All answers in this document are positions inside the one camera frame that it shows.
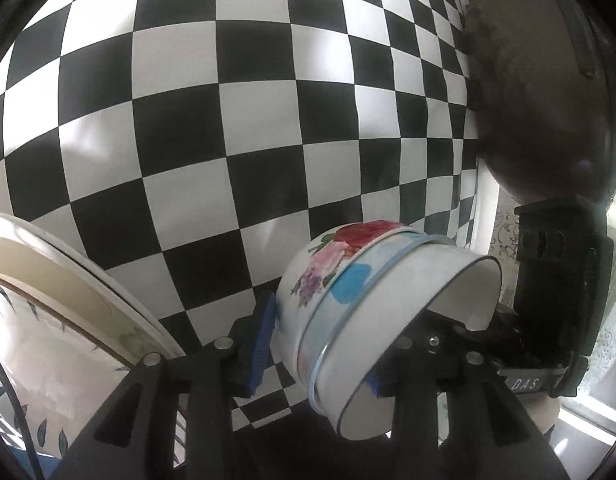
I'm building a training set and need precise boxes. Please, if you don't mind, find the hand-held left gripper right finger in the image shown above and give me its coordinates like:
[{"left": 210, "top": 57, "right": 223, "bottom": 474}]
[{"left": 365, "top": 332, "right": 569, "bottom": 480}]

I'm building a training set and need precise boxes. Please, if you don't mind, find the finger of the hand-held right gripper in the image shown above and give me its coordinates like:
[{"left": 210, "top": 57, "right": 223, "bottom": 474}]
[{"left": 418, "top": 310, "right": 501, "bottom": 361}]

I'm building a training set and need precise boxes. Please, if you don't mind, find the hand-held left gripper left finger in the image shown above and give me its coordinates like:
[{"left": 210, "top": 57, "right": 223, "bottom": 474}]
[{"left": 53, "top": 292, "right": 279, "bottom": 480}]

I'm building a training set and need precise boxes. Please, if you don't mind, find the white bowl with dark rim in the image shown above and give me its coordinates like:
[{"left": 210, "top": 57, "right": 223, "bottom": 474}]
[{"left": 315, "top": 245, "right": 504, "bottom": 441}]

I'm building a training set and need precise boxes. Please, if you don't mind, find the white bowl with rose print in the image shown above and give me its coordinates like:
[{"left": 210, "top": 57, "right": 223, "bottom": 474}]
[{"left": 275, "top": 220, "right": 419, "bottom": 386}]

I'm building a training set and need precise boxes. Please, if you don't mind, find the white plate with blue leaf pattern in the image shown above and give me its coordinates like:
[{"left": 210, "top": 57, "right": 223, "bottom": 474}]
[{"left": 0, "top": 272, "right": 189, "bottom": 466}]

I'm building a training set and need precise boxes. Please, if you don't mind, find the plain white plate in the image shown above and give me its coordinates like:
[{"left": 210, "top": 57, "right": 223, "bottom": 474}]
[{"left": 0, "top": 211, "right": 186, "bottom": 358}]

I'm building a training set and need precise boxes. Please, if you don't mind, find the person's right forearm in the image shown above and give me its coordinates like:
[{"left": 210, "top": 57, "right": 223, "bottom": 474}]
[{"left": 465, "top": 0, "right": 614, "bottom": 206}]

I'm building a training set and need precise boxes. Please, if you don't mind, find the black white checkered tablecloth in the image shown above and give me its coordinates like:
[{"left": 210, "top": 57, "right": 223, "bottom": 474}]
[{"left": 0, "top": 0, "right": 489, "bottom": 431}]

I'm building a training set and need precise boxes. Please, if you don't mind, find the black wrist strap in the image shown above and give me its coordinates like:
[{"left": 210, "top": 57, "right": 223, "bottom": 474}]
[{"left": 560, "top": 0, "right": 599, "bottom": 80}]

